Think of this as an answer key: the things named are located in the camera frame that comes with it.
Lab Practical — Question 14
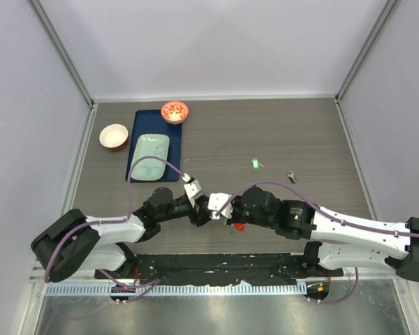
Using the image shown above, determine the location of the blue tray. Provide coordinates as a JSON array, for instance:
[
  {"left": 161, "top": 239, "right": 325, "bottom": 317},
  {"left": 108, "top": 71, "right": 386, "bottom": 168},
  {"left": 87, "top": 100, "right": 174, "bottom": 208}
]
[{"left": 126, "top": 110, "right": 182, "bottom": 183}]

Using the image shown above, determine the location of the white and red bowl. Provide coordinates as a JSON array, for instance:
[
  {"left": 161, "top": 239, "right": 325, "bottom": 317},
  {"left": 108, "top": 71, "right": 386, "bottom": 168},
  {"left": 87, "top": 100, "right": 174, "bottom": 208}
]
[{"left": 98, "top": 124, "right": 128, "bottom": 151}]

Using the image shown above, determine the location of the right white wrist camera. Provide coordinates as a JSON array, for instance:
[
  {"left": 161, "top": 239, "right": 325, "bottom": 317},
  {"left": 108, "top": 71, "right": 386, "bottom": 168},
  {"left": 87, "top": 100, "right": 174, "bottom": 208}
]
[{"left": 207, "top": 193, "right": 233, "bottom": 220}]

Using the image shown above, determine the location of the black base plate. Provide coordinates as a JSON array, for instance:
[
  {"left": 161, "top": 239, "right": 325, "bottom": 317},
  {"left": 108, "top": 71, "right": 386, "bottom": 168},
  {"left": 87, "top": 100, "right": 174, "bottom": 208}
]
[{"left": 108, "top": 253, "right": 344, "bottom": 286}]

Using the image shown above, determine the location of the black-head key far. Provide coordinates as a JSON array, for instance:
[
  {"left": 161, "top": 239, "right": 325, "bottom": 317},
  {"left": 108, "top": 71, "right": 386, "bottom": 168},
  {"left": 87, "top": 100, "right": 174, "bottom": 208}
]
[{"left": 286, "top": 170, "right": 297, "bottom": 184}]

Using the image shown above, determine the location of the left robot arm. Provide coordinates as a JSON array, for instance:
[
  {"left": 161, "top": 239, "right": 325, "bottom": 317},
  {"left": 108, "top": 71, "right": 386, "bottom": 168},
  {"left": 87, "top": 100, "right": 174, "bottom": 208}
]
[{"left": 31, "top": 185, "right": 211, "bottom": 283}]

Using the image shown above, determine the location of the green key tag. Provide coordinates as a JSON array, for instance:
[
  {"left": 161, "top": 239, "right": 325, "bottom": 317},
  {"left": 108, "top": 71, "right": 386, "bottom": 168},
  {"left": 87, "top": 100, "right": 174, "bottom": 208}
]
[{"left": 251, "top": 158, "right": 263, "bottom": 170}]

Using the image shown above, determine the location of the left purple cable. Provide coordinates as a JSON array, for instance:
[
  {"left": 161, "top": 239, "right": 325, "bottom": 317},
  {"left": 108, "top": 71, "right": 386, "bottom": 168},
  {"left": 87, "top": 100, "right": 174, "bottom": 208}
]
[{"left": 43, "top": 156, "right": 191, "bottom": 283}]

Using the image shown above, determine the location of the light green rectangular plate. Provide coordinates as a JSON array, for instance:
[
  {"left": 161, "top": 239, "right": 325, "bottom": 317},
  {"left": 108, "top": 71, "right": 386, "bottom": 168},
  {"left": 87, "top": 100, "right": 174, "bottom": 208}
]
[{"left": 130, "top": 133, "right": 170, "bottom": 181}]

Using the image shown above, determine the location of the slotted cable duct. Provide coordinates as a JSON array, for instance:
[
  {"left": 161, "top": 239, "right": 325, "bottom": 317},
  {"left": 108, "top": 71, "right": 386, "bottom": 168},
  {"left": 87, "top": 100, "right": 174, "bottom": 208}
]
[{"left": 45, "top": 281, "right": 307, "bottom": 297}]

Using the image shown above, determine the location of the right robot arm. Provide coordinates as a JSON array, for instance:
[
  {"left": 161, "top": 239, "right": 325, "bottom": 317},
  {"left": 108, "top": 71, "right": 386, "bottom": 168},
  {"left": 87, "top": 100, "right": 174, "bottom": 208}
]
[{"left": 216, "top": 183, "right": 419, "bottom": 283}]

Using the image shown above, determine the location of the red patterned bowl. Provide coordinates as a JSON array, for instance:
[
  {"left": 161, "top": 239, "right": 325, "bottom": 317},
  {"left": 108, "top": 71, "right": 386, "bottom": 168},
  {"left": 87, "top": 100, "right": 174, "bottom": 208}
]
[{"left": 161, "top": 100, "right": 189, "bottom": 124}]

